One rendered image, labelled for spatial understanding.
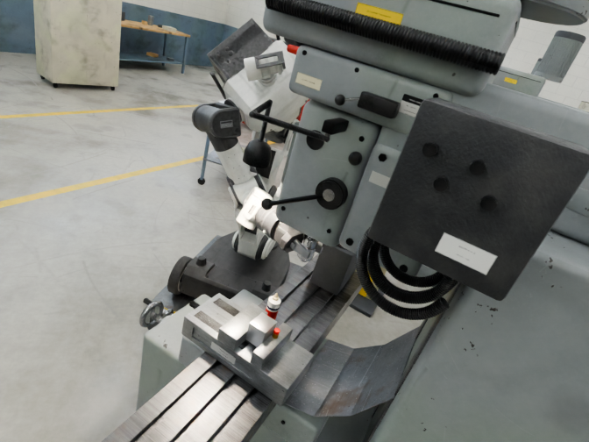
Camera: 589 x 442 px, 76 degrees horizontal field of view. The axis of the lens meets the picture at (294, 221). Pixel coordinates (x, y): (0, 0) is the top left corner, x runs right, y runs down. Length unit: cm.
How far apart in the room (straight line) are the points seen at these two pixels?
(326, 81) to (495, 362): 62
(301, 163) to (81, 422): 162
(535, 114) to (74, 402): 207
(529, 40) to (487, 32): 917
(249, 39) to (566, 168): 111
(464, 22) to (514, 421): 70
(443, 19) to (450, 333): 55
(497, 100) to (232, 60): 89
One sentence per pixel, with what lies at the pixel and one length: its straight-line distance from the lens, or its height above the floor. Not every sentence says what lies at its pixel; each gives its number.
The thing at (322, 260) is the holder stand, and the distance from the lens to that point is 143.
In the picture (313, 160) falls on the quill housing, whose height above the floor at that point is 151.
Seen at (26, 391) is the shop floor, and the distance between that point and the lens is 226.
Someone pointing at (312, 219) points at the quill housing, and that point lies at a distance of 91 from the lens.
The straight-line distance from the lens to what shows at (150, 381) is 157.
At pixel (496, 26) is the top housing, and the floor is 184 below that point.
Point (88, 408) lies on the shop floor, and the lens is 216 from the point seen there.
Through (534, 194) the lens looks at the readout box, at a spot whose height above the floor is 166.
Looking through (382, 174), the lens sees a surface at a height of 154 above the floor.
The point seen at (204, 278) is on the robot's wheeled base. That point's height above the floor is 59.
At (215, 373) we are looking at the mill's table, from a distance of 110.
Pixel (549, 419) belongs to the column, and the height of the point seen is 129.
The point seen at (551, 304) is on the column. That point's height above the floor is 149.
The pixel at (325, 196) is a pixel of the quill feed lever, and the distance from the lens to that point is 84.
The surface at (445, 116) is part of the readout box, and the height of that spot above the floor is 171.
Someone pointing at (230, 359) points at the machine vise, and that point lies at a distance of 109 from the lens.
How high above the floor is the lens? 176
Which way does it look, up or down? 27 degrees down
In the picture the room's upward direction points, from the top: 17 degrees clockwise
